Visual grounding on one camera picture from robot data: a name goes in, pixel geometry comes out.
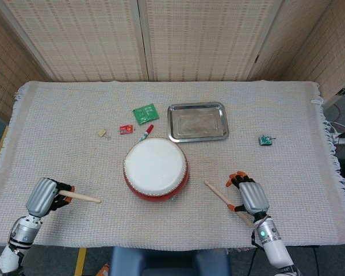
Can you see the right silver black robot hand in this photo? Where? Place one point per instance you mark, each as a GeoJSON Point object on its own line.
{"type": "Point", "coordinates": [254, 198]}

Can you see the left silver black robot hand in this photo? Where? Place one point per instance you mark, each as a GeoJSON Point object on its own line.
{"type": "Point", "coordinates": [41, 197]}

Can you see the wooden drumstick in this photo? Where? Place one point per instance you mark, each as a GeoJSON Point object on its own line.
{"type": "Point", "coordinates": [217, 192]}
{"type": "Point", "coordinates": [83, 197]}

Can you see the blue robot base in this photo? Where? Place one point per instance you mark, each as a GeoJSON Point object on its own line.
{"type": "Point", "coordinates": [169, 263]}

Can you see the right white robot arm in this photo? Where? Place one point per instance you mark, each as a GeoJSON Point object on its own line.
{"type": "Point", "coordinates": [271, 241]}

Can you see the stainless steel tray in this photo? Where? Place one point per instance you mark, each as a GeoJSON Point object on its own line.
{"type": "Point", "coordinates": [197, 122]}

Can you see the orange snack bag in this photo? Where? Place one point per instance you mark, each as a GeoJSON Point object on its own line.
{"type": "Point", "coordinates": [104, 270]}

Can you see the red drum with white skin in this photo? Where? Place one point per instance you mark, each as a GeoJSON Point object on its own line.
{"type": "Point", "coordinates": [153, 166]}

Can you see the small green toy tank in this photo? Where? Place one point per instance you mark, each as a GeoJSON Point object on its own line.
{"type": "Point", "coordinates": [264, 140]}

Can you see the beige woven tablecloth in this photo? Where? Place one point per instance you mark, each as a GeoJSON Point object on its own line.
{"type": "Point", "coordinates": [60, 115]}

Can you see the yellow binder clip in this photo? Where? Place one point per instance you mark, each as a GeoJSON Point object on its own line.
{"type": "Point", "coordinates": [102, 132]}

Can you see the white power strip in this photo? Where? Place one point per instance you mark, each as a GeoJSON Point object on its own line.
{"type": "Point", "coordinates": [343, 141]}

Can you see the small red packet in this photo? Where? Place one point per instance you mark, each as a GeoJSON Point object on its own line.
{"type": "Point", "coordinates": [126, 129]}

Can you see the red capped marker pen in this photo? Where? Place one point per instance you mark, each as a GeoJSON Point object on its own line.
{"type": "Point", "coordinates": [146, 133]}

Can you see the green circuit board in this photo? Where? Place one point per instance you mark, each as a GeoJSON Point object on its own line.
{"type": "Point", "coordinates": [145, 114]}

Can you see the woven bamboo folding screen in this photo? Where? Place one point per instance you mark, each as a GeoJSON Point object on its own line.
{"type": "Point", "coordinates": [204, 43]}

